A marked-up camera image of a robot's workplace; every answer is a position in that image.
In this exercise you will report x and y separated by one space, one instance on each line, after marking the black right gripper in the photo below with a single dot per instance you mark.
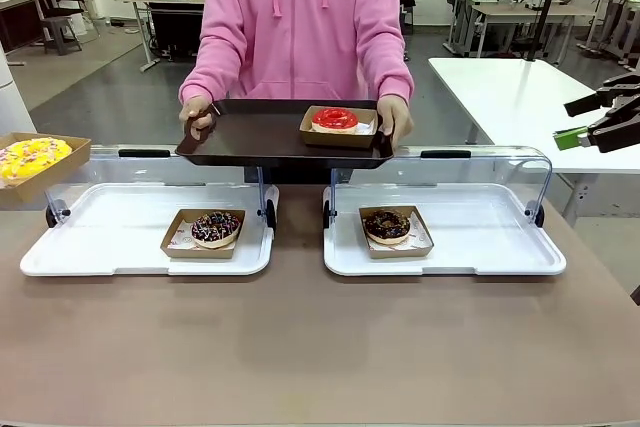
632 122

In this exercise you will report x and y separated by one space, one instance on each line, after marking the white printed liner paper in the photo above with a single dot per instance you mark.
367 126
180 242
422 239

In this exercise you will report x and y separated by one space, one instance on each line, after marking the cardboard box of red donut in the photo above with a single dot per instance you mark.
335 139

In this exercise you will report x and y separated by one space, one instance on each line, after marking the red glazed donut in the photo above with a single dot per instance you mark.
325 119

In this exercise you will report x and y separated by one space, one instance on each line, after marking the dark brown serving tray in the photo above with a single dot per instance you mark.
260 132

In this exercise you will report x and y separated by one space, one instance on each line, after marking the cardboard box of yellow donut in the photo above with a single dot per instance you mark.
55 179

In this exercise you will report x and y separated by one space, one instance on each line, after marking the yellow sprinkled donut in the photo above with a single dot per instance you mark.
30 157

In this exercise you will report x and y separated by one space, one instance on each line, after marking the person's right forearm pink sleeve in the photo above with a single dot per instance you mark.
210 72

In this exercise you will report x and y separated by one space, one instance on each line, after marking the person's left forearm pink sleeve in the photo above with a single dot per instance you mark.
390 67

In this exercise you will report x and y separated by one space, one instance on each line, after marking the chocolate glazed donut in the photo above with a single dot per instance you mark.
385 227

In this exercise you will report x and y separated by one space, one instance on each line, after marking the cardboard box of chocolate donut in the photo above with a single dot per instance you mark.
370 252

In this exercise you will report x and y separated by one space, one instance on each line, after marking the chocolate donut with coloured sprinkles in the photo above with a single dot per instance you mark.
215 229

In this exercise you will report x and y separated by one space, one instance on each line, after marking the cardboard box of sprinkled donut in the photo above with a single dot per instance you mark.
172 249

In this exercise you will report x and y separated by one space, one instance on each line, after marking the person's left hand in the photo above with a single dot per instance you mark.
397 114

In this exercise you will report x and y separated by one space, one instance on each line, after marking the person's right hand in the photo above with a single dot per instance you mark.
197 108

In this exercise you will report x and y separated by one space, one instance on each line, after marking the white side table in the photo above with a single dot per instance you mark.
510 97

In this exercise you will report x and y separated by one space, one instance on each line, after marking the clear display case lid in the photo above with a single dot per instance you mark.
150 169
490 169

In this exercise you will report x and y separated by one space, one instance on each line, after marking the long grey background workbench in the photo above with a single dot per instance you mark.
520 12

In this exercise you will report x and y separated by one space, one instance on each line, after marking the white display case base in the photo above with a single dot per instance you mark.
475 247
100 242

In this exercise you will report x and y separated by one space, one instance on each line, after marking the pink hoodie torso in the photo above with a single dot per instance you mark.
300 22

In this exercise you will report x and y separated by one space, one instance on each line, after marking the black office chair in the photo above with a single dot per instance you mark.
62 22

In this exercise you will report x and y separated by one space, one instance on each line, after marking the black camera stand pole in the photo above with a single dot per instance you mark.
542 7

